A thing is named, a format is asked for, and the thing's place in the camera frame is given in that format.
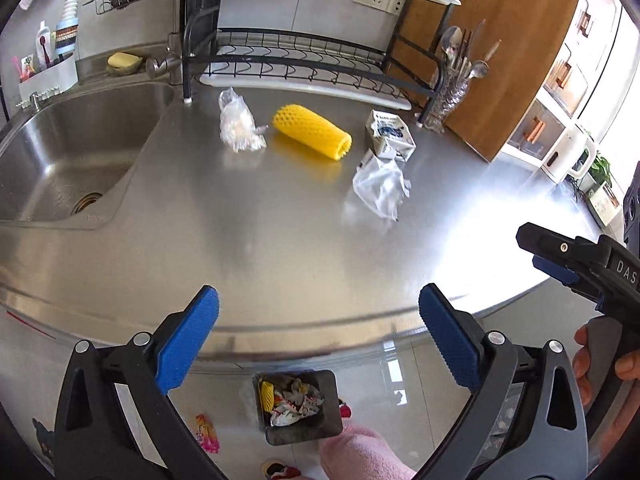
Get clear zip plastic bag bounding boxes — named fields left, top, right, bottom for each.
left=352, top=150, right=411, bottom=221

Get clear plastic wrap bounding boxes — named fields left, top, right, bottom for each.
left=218, top=88, right=267, bottom=153

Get yellow foam net sleeve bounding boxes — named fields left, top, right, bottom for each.
left=272, top=104, right=352, bottom=162

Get black trash bin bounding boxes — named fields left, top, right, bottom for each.
left=253, top=370, right=343, bottom=446

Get white electric kettle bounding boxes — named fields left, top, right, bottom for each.
left=541, top=126, right=597, bottom=184

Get red white slipper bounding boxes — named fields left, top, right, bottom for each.
left=262, top=460, right=302, bottom=480

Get clear glass utensil vase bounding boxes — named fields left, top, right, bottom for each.
left=424, top=68, right=471, bottom=134

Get flattened white milk carton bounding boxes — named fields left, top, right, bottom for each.
left=366, top=110, right=416, bottom=162

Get stainless steel sink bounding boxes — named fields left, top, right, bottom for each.
left=1, top=82, right=175, bottom=223

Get metal spoon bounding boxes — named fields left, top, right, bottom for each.
left=440, top=26, right=463, bottom=68

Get steel faucet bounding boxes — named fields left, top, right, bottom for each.
left=144, top=32, right=182, bottom=86

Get yellow sponge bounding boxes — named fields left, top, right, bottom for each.
left=106, top=52, right=143, bottom=76

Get white utensil caddy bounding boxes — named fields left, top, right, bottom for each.
left=17, top=55, right=78, bottom=108

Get black wire dish rack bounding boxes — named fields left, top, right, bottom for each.
left=179, top=0, right=446, bottom=122

